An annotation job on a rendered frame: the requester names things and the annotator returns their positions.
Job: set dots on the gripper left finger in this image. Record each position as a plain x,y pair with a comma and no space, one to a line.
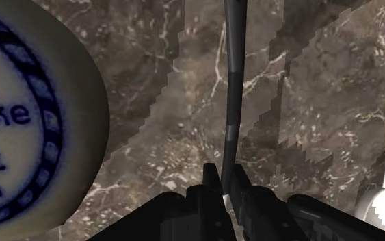
195,213

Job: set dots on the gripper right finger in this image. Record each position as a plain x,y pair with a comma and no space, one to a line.
265,217

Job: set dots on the white plate with blue rim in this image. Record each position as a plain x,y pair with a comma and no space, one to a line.
28,120

